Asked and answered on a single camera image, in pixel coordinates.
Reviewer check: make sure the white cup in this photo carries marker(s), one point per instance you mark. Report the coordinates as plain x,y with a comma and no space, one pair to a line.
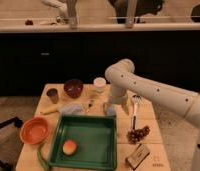
99,84

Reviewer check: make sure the peach fruit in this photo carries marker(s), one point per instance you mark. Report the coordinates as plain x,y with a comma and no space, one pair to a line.
69,147

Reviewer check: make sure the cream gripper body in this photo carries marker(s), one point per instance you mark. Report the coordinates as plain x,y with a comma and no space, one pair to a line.
120,100

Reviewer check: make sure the yellow banana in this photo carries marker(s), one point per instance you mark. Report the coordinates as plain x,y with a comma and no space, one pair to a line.
49,110

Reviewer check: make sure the green bean pod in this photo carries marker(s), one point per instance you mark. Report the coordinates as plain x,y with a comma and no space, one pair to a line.
44,164

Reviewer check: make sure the dark red bowl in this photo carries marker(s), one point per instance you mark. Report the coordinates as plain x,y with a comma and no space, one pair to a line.
73,88

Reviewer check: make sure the small brush tool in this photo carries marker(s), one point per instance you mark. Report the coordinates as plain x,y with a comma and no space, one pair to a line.
90,104

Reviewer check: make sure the orange bowl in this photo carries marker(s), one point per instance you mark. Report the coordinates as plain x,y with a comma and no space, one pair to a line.
34,130

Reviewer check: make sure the light blue cloth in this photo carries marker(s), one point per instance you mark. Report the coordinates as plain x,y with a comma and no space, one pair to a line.
71,109

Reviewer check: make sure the green plastic tray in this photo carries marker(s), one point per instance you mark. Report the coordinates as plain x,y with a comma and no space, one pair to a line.
96,140

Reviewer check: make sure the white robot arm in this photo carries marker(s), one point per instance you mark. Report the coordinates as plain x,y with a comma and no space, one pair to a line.
180,101

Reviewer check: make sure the brown chocolate box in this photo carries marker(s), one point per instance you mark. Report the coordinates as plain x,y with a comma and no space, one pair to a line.
137,156

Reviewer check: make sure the blue grey sponge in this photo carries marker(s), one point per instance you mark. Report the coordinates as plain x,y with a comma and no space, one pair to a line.
109,109

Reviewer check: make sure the metal spoon black handle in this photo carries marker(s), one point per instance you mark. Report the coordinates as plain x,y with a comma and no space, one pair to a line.
135,99

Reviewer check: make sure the bunch of brown grapes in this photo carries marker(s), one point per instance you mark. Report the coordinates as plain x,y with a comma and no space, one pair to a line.
136,135

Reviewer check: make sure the metal cup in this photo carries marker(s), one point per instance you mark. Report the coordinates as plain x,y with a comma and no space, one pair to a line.
53,95

